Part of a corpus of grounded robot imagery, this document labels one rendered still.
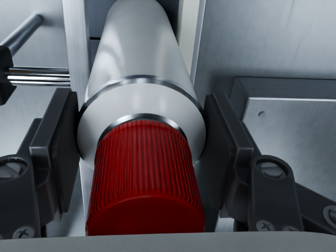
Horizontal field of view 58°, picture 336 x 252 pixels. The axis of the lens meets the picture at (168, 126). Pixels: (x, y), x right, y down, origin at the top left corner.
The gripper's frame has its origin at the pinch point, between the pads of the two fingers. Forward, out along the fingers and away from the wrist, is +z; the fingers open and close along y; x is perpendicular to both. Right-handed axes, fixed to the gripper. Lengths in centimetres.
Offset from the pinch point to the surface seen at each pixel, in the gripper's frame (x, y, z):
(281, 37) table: -1.9, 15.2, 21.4
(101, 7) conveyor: 1.2, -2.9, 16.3
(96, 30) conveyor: -0.6, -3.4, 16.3
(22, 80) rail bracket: -1.4, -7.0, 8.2
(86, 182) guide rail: -9.8, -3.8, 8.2
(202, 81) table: -7.2, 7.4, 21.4
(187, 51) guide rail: -0.8, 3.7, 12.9
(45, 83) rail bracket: -1.6, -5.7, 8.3
